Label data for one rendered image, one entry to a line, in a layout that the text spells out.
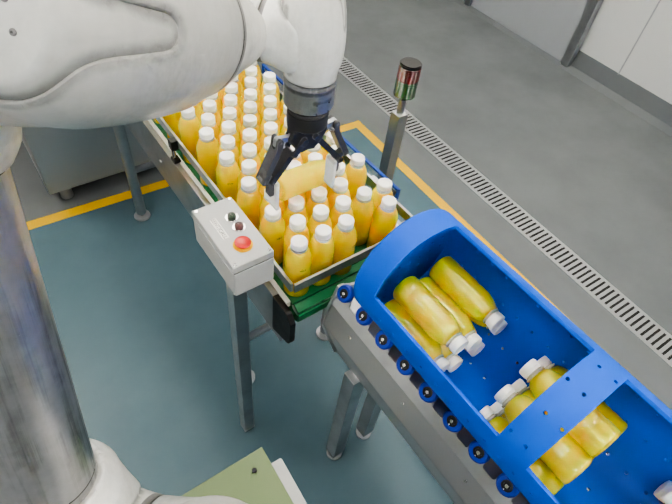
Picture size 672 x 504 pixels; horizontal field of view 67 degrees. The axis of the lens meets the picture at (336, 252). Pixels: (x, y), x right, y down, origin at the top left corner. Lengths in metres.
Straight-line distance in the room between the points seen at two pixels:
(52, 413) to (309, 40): 0.59
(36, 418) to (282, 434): 1.58
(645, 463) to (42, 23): 1.14
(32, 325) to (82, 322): 1.95
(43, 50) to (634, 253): 3.14
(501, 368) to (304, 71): 0.75
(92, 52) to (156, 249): 2.38
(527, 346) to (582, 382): 0.28
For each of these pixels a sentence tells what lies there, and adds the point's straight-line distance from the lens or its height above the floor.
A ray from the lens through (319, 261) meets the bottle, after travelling 1.23.
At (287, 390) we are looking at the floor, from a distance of 2.15.
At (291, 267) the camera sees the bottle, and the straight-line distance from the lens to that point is 1.19.
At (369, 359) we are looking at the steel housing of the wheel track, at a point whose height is 0.88.
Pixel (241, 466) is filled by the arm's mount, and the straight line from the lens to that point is 0.94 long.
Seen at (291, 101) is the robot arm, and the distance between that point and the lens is 0.89.
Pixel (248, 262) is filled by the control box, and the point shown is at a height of 1.10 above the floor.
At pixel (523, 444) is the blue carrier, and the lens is 0.93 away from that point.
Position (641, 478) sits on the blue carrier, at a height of 1.00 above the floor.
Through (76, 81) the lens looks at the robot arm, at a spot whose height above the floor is 1.81.
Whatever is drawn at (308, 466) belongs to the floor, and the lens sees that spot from 2.04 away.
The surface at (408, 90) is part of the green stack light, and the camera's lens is 1.50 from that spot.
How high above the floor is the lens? 1.94
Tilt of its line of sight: 49 degrees down
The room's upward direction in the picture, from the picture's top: 9 degrees clockwise
